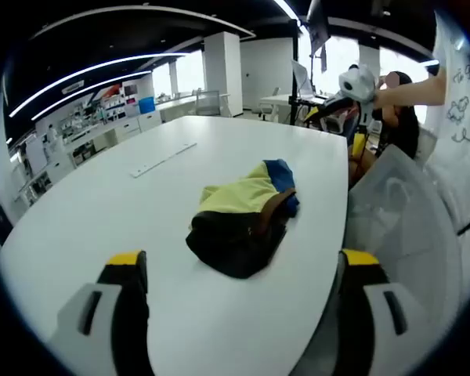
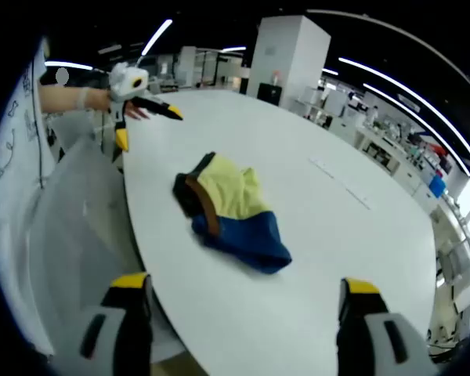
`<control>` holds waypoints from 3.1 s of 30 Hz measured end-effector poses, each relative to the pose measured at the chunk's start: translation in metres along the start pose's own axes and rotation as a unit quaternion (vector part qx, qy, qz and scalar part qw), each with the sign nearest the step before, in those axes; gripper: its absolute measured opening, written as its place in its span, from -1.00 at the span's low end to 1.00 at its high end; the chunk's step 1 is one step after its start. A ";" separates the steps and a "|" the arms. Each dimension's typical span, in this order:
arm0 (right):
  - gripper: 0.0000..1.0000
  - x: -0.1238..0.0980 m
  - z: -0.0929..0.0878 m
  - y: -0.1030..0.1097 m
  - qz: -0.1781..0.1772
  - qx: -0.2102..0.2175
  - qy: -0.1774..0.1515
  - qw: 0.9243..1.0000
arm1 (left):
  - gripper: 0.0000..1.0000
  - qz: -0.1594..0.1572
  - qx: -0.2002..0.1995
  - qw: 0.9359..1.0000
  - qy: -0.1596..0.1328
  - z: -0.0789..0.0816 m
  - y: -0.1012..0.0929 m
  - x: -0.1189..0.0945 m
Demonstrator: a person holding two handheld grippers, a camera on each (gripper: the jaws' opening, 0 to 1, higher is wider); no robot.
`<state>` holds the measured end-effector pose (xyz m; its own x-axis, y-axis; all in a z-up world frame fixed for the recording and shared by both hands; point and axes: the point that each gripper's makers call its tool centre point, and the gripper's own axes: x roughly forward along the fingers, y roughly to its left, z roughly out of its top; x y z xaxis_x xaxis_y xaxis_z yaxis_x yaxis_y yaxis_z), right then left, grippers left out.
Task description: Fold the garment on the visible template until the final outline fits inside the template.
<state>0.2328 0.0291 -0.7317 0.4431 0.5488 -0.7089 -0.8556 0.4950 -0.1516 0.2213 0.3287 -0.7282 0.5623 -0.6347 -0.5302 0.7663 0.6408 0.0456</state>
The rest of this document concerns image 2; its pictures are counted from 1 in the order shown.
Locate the blue bin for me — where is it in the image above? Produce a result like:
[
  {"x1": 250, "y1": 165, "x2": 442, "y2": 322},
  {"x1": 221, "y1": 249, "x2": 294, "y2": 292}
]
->
[{"x1": 428, "y1": 174, "x2": 447, "y2": 199}]

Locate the white square pillar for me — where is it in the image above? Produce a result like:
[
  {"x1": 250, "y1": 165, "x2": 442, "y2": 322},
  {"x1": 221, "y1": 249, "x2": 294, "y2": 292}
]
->
[{"x1": 246, "y1": 15, "x2": 332, "y2": 113}]

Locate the yellow and grey garment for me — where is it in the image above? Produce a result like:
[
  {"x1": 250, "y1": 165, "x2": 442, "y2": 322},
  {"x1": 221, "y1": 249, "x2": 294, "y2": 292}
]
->
[{"x1": 172, "y1": 151, "x2": 277, "y2": 238}]

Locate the person's left hand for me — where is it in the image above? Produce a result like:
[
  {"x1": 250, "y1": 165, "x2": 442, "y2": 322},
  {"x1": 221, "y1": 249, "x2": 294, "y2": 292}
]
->
[{"x1": 77, "y1": 86, "x2": 113, "y2": 111}]

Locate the ceiling light strip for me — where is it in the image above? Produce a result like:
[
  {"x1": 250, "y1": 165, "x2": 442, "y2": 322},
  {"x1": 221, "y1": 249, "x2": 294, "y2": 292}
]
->
[
  {"x1": 363, "y1": 82, "x2": 469, "y2": 175},
  {"x1": 338, "y1": 57, "x2": 470, "y2": 175}
]

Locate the black box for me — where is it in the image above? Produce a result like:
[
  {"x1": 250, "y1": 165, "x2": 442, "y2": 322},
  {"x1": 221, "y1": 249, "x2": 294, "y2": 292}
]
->
[{"x1": 257, "y1": 82, "x2": 283, "y2": 106}]

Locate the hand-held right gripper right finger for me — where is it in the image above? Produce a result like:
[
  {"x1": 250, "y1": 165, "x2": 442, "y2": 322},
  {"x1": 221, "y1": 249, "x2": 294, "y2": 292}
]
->
[{"x1": 335, "y1": 277, "x2": 442, "y2": 376}]

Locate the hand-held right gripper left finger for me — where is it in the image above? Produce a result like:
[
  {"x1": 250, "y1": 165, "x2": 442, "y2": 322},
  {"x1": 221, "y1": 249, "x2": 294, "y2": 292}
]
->
[{"x1": 79, "y1": 272, "x2": 154, "y2": 376}]

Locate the white lab counter row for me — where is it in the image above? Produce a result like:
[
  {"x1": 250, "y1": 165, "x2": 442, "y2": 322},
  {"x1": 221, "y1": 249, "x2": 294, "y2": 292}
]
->
[{"x1": 297, "y1": 88, "x2": 470, "y2": 310}]

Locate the person's white printed shirt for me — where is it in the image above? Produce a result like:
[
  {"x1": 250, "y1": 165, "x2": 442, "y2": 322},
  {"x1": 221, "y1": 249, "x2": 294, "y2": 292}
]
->
[{"x1": 0, "y1": 37, "x2": 58, "y2": 356}]

